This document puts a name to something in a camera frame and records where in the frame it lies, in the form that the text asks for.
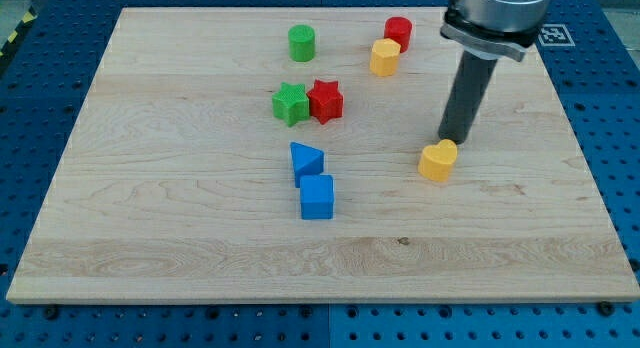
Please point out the white fiducial marker tag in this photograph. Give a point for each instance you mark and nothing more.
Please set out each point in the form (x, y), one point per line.
(555, 35)

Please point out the green cylinder block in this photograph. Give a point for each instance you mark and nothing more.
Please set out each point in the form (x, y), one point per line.
(301, 40)

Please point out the red cylinder block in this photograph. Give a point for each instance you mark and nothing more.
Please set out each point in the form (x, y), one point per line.
(399, 29)

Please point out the wooden board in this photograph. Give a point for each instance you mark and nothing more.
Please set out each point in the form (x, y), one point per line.
(176, 185)

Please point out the blue cube block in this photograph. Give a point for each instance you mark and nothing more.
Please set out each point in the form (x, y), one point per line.
(317, 197)

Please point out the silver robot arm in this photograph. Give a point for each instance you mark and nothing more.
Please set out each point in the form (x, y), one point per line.
(487, 30)

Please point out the blue triangle block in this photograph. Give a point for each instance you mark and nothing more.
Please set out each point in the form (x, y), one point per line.
(306, 160)

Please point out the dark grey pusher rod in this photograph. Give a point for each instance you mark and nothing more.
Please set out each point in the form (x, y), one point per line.
(471, 81)

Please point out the yellow hexagon block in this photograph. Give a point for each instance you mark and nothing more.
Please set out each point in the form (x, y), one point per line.
(384, 58)

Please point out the red star block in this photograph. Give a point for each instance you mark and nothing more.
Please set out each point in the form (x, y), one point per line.
(326, 102)

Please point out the green star block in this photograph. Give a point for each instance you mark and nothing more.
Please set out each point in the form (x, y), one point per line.
(291, 104)

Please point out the yellow heart block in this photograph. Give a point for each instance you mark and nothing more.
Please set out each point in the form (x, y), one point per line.
(437, 161)

